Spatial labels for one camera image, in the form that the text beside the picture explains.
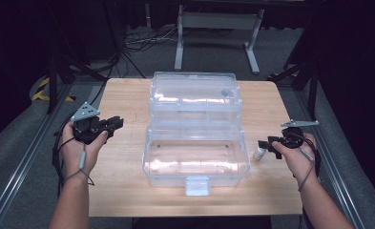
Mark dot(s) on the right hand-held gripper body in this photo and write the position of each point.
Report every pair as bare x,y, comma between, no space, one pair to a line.
291,138

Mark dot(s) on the person's left hand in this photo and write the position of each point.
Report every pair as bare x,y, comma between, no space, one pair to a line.
75,159

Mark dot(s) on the black metal stand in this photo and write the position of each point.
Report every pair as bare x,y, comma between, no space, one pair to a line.
313,95
52,89

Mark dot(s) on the person's right hand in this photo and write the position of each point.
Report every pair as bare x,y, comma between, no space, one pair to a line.
298,163

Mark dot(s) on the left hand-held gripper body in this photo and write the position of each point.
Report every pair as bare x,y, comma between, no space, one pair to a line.
88,130

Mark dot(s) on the small white bottle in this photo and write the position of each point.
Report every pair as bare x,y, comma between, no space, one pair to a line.
259,154

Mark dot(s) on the grey metal desk frame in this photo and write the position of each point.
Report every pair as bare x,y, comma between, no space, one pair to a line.
220,20

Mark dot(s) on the clear plastic storage box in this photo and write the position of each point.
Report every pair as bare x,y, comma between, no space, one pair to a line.
196,159

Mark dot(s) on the yellow black floor tape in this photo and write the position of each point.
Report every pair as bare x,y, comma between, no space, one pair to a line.
38,95

